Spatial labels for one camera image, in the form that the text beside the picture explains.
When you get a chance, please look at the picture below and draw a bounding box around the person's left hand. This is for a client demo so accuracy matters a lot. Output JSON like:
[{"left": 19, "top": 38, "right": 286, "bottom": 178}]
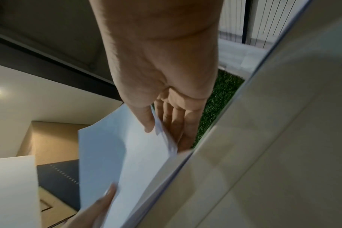
[{"left": 66, "top": 182, "right": 118, "bottom": 228}]

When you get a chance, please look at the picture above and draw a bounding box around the person's right hand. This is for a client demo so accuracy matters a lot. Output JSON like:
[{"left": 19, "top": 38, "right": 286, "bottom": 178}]
[{"left": 88, "top": 0, "right": 225, "bottom": 152}]

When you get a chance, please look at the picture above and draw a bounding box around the gathered white paper bundle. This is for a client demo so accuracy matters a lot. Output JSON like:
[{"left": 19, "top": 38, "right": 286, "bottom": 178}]
[{"left": 78, "top": 103, "right": 194, "bottom": 228}]

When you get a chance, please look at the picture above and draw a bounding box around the artificial green hedge panel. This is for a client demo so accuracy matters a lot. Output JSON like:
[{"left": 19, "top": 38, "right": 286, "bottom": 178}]
[{"left": 192, "top": 69, "right": 246, "bottom": 150}]

